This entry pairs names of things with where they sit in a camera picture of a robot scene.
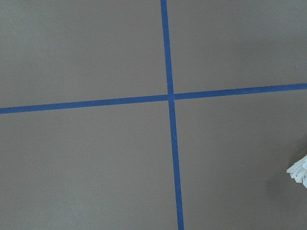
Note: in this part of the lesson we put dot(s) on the white feather shuttlecock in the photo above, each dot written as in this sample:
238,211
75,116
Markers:
299,171

